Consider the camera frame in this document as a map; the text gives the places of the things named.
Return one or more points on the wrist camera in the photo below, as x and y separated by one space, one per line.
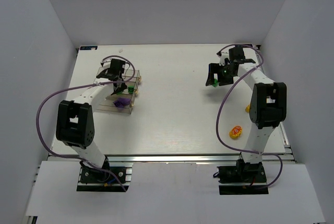
104 64
224 58

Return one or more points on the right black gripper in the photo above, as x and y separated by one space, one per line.
217 72

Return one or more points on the yellow lego brick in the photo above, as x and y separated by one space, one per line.
248 108

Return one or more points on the purple lego brick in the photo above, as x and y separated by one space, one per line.
121 103

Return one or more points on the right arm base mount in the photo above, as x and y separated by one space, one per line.
231 183

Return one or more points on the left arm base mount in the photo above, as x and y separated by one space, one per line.
92 180

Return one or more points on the clear back container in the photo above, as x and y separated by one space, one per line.
128 74

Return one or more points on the clear middle container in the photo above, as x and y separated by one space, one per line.
105 86

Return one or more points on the yellow round toy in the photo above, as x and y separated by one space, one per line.
235 132

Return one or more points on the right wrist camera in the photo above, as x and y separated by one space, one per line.
224 58

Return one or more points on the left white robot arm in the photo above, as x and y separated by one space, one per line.
75 123

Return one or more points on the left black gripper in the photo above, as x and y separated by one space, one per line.
118 85

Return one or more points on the clear container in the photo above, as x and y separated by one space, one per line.
128 74
105 86
107 106

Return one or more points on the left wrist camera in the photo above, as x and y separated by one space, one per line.
104 64

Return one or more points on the clear front container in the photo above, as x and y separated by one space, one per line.
107 106

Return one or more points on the left blue corner label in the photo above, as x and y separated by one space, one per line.
88 48

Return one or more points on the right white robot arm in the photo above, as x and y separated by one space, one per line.
268 104

